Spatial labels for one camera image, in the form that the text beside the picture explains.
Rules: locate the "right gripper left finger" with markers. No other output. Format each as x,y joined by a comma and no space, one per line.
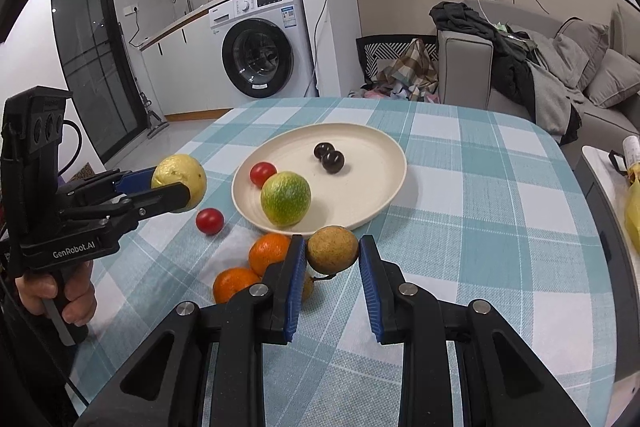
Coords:
205,364

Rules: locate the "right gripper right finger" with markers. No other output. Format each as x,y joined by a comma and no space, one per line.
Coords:
502,381

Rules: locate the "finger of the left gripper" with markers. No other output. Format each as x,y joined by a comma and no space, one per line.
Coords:
135,180
155,201

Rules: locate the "red cherry tomato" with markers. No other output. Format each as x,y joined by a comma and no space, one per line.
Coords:
209,221
261,172

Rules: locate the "orange mandarin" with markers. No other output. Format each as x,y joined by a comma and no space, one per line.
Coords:
229,282
268,249

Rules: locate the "brown longan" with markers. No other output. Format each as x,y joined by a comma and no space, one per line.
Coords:
331,250
308,287

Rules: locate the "dark grape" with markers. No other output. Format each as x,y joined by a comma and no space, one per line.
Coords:
321,149
333,161

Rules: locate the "person's left hand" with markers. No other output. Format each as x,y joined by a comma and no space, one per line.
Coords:
78,291

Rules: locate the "dark glass door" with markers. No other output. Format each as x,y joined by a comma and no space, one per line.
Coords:
96,69

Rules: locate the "green yellow guava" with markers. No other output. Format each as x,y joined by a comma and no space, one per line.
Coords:
285,198

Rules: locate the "white washing machine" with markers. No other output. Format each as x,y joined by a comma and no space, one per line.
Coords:
261,49

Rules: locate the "teal checkered tablecloth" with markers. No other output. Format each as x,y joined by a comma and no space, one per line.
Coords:
489,209

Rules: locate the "cream round plate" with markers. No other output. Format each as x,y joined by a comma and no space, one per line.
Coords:
375,169

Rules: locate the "white side table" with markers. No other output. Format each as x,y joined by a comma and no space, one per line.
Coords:
601,178

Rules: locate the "black laundry basket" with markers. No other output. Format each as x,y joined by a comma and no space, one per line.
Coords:
376,52

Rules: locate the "plaid cloth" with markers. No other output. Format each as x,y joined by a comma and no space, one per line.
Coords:
412,77

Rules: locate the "black clothes pile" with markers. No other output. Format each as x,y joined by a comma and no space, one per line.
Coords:
483,66

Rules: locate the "grey sofa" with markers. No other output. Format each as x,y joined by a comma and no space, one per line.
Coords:
604,128

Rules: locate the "grey cushion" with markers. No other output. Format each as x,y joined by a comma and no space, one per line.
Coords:
617,78

